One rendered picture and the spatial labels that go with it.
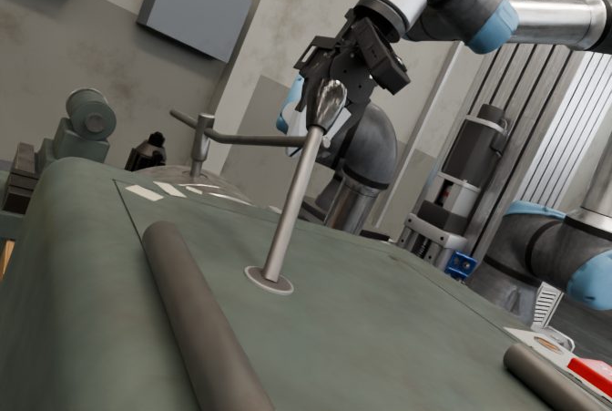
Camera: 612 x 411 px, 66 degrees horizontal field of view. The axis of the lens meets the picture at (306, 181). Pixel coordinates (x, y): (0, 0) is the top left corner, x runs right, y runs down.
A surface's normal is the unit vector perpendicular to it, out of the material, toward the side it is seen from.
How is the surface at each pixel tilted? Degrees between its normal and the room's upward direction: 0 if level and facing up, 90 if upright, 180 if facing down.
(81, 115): 90
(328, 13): 90
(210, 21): 90
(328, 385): 0
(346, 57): 90
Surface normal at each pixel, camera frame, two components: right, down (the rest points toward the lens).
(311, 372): 0.39, -0.91
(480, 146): -0.10, 0.09
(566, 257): -0.88, -0.25
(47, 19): 0.58, 0.35
